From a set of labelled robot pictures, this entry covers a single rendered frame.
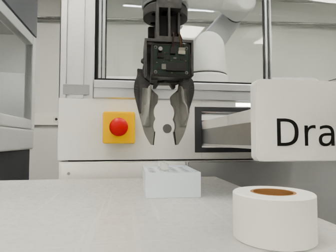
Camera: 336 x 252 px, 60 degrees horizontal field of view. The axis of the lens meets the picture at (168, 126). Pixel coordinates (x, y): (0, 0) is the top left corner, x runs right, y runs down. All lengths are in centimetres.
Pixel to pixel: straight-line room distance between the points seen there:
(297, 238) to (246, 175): 52
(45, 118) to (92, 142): 341
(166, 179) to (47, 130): 374
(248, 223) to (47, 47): 416
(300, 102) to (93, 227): 30
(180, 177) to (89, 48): 42
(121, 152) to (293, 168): 44
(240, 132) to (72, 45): 45
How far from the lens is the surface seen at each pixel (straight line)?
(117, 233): 29
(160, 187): 44
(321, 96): 45
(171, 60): 43
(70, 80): 73
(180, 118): 47
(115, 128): 63
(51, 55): 428
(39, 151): 417
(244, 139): 48
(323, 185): 88
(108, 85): 71
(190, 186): 45
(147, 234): 28
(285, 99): 42
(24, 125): 158
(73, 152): 71
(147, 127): 47
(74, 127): 71
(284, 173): 81
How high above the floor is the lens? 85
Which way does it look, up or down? 3 degrees up
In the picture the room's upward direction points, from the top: straight up
